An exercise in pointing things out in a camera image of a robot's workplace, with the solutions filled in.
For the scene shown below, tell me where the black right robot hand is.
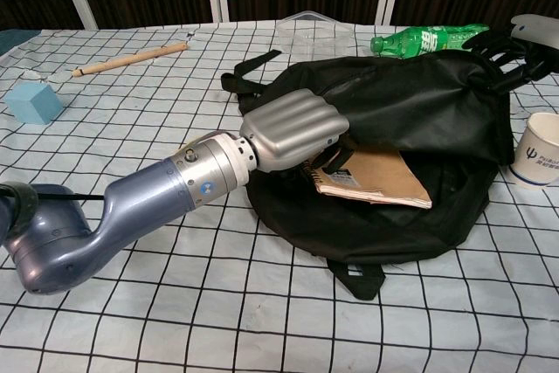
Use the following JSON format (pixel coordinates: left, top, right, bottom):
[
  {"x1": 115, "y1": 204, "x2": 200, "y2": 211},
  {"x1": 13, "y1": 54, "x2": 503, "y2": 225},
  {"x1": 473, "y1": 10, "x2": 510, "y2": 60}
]
[{"x1": 463, "y1": 14, "x2": 559, "y2": 95}]

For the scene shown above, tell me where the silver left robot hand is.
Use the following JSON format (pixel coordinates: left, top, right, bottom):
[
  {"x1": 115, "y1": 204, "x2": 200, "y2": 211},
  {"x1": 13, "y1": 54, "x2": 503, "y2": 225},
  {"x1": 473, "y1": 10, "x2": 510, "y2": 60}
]
[{"x1": 238, "y1": 88, "x2": 351, "y2": 173}]

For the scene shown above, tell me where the brown spiral notebook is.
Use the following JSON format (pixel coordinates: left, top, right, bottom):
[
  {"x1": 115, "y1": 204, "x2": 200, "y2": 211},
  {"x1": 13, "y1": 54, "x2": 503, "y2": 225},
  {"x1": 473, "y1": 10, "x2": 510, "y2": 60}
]
[{"x1": 301, "y1": 147, "x2": 433, "y2": 211}]

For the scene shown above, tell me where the black backpack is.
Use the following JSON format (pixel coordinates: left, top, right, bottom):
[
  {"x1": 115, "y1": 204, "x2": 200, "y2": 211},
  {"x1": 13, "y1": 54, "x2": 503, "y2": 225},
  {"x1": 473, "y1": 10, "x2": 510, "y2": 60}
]
[{"x1": 220, "y1": 49, "x2": 517, "y2": 301}]

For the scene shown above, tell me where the clear plastic container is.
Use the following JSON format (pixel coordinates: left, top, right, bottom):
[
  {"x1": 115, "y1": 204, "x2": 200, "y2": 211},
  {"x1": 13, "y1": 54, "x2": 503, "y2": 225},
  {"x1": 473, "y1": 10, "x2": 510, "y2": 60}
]
[{"x1": 274, "y1": 10, "x2": 354, "y2": 63}]

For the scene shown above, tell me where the white paper cup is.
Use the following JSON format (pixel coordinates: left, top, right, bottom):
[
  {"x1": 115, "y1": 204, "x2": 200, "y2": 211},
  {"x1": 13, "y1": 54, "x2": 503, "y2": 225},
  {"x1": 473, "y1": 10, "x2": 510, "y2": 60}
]
[{"x1": 510, "y1": 112, "x2": 559, "y2": 191}]

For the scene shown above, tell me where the green plastic soda bottle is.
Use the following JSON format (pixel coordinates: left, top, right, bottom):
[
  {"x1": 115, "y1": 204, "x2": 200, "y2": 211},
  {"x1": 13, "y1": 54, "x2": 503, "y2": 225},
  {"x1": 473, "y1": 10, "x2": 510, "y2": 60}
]
[{"x1": 369, "y1": 23, "x2": 491, "y2": 59}]

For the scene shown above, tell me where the wooden rolling pin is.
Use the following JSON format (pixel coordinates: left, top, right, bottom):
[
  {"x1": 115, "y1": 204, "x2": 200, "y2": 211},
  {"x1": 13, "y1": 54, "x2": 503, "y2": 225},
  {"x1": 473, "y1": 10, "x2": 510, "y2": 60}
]
[{"x1": 72, "y1": 41, "x2": 190, "y2": 79}]

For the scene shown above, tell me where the white black grid tablecloth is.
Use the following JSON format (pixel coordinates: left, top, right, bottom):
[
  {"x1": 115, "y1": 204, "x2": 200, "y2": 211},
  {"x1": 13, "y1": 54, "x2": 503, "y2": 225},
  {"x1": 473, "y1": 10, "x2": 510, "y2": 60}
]
[{"x1": 0, "y1": 19, "x2": 559, "y2": 373}]

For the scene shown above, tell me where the light blue foam cube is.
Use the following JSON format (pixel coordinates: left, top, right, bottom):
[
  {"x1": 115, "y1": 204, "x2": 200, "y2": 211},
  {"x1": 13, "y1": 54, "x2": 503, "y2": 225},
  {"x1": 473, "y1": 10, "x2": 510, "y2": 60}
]
[{"x1": 3, "y1": 81, "x2": 64, "y2": 126}]

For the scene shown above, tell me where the black cable strap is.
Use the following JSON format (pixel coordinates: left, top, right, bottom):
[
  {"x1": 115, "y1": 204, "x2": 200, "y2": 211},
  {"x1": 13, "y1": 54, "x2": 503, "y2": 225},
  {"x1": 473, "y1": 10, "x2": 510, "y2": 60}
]
[{"x1": 0, "y1": 183, "x2": 108, "y2": 243}]

